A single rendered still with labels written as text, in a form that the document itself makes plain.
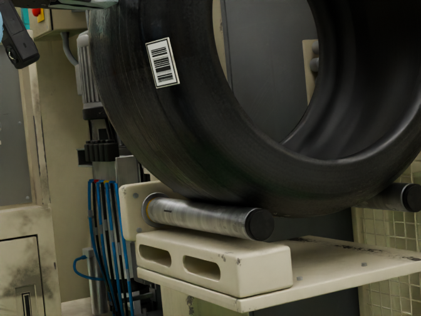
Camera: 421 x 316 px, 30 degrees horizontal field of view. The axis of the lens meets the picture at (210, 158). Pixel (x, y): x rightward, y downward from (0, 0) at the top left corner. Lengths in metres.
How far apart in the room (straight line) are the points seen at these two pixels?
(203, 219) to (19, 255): 0.60
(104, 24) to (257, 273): 0.41
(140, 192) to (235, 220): 0.31
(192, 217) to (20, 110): 0.63
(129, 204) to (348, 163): 0.41
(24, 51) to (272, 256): 0.43
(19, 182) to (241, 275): 0.77
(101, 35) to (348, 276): 0.50
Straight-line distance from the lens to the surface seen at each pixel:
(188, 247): 1.18
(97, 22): 1.18
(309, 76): 1.72
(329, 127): 1.45
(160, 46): 1.02
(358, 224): 1.66
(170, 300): 1.53
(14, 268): 1.68
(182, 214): 1.24
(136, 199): 1.36
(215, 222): 1.14
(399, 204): 1.24
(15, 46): 1.03
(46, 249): 1.69
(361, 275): 1.18
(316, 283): 1.14
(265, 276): 1.09
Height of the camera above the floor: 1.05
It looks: 3 degrees down
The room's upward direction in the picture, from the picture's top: 5 degrees counter-clockwise
